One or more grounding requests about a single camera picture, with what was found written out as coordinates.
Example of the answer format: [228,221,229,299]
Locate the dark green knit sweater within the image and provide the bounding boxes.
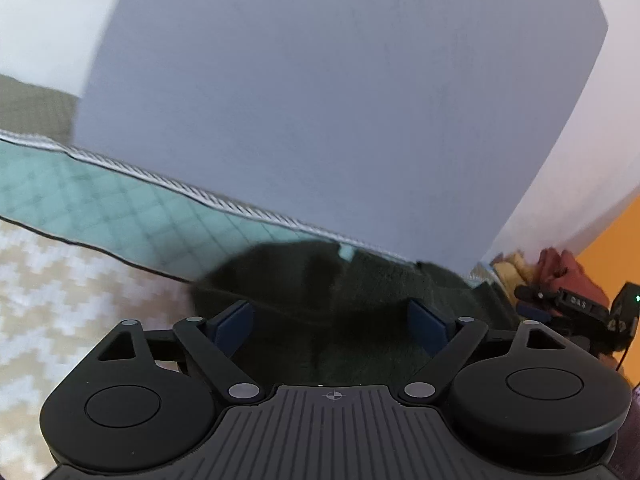
[189,240,522,387]

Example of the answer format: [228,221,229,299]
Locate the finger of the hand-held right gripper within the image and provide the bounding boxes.
[516,303,557,325]
[515,284,562,307]

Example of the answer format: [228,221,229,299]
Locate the yellow cloth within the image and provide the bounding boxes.
[491,250,532,292]

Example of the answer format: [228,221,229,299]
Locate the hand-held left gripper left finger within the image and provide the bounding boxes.
[95,300,263,403]

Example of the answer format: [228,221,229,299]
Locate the dark red cloth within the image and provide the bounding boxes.
[536,246,610,312]

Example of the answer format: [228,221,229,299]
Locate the light blue headboard panel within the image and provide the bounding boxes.
[71,0,612,275]

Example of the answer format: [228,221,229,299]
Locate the olive grey cloth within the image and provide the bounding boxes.
[0,74,78,147]

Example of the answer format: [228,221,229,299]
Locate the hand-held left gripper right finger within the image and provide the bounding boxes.
[400,298,572,406]

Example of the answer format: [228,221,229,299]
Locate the patterned patchwork quilt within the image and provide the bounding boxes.
[0,127,418,466]

